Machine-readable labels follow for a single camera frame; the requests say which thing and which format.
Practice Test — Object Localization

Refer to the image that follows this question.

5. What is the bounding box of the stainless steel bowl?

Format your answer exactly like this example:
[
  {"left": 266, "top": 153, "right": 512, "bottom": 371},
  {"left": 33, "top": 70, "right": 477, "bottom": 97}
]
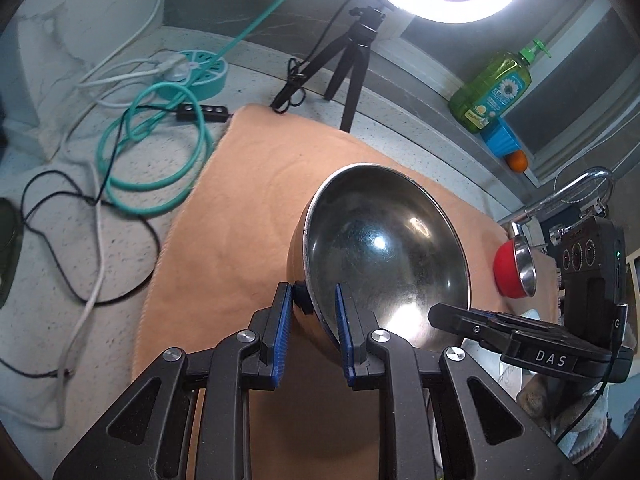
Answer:
[{"left": 286, "top": 164, "right": 472, "bottom": 363}]

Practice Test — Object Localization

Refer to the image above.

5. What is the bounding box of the gloved right hand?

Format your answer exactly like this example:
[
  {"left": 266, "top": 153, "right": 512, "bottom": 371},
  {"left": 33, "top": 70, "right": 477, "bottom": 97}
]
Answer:
[{"left": 516, "top": 374, "right": 610, "bottom": 465}]

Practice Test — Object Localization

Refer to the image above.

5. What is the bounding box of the chrome faucet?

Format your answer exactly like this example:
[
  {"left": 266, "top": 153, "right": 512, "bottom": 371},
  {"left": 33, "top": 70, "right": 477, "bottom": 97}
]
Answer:
[{"left": 498, "top": 166, "right": 615, "bottom": 238}]

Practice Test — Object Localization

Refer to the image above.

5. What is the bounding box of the red steel-lined bowl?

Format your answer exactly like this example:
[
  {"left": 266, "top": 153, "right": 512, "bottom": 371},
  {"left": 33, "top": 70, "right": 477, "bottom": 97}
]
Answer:
[{"left": 492, "top": 235, "right": 537, "bottom": 299}]

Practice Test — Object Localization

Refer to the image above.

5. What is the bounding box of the orange ball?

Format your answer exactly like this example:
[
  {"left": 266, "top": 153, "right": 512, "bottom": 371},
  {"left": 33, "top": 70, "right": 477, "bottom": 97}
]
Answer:
[{"left": 504, "top": 150, "right": 528, "bottom": 174}]

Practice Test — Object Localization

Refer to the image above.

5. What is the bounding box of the blue sponge holder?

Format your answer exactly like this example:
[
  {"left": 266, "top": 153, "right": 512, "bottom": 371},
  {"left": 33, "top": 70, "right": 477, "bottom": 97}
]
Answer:
[{"left": 480, "top": 117, "right": 521, "bottom": 158}]

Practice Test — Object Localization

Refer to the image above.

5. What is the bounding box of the green dish soap bottle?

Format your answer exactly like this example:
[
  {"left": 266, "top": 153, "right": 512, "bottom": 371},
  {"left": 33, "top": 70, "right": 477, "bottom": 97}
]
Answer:
[{"left": 448, "top": 39, "right": 551, "bottom": 133}]

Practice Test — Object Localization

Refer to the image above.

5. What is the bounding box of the orange table mat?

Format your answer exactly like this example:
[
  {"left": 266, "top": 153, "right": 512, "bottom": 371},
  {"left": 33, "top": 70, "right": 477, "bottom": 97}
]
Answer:
[{"left": 132, "top": 105, "right": 558, "bottom": 479}]

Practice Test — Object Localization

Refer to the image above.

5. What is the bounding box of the black mini tripod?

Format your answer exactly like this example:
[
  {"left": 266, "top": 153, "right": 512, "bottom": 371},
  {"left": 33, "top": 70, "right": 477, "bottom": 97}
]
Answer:
[{"left": 270, "top": 6, "right": 386, "bottom": 132}]

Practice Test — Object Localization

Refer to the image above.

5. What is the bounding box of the black cable with controller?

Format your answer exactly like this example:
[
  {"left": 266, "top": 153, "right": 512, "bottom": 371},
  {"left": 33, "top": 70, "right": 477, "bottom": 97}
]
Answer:
[{"left": 0, "top": 102, "right": 231, "bottom": 380}]

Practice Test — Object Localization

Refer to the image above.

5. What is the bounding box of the teal cable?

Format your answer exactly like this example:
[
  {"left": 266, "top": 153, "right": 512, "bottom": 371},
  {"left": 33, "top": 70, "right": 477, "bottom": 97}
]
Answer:
[{"left": 95, "top": 0, "right": 319, "bottom": 217}]

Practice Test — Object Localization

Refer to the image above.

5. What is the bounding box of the white cable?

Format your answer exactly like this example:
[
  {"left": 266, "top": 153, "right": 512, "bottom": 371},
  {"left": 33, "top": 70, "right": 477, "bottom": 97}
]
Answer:
[{"left": 0, "top": 0, "right": 189, "bottom": 430}]

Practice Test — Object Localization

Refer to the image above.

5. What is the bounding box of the teal round cable reel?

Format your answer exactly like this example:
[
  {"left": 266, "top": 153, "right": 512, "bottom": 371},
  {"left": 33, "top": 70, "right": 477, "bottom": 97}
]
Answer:
[{"left": 158, "top": 49, "right": 229, "bottom": 101}]

